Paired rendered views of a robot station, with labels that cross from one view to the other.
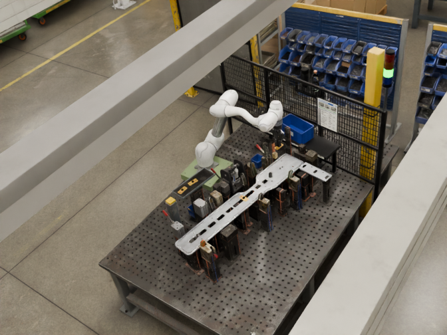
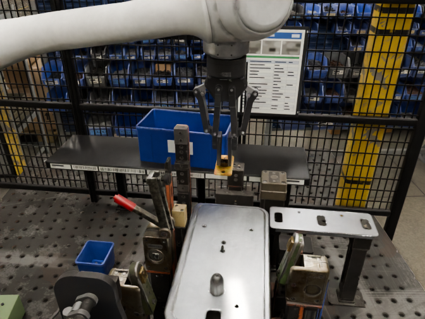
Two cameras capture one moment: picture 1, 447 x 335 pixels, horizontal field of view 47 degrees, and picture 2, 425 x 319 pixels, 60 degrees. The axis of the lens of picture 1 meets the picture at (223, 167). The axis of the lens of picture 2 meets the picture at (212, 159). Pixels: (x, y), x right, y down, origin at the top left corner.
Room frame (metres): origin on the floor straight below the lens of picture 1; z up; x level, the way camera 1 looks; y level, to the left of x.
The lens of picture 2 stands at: (2.85, 0.02, 1.66)
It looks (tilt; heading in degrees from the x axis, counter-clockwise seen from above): 30 degrees down; 316
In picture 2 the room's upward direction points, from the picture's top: straight up
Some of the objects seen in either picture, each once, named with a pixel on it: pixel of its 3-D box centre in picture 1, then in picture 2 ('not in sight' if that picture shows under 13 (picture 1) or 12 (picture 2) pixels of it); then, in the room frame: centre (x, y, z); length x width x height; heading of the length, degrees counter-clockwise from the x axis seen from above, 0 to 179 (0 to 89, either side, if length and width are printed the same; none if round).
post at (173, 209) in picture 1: (175, 220); not in sight; (3.00, 0.47, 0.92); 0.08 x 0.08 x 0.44; 39
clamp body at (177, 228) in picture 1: (181, 240); not in sight; (2.81, 0.44, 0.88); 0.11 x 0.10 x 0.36; 39
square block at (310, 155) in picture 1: (311, 168); (269, 223); (3.41, -0.78, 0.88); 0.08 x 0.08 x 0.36; 39
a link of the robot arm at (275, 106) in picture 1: (275, 110); not in sight; (3.33, -0.48, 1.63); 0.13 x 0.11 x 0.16; 145
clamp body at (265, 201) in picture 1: (265, 214); not in sight; (2.95, -0.28, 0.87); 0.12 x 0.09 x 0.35; 39
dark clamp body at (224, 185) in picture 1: (225, 199); not in sight; (3.18, 0.02, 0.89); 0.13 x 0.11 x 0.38; 39
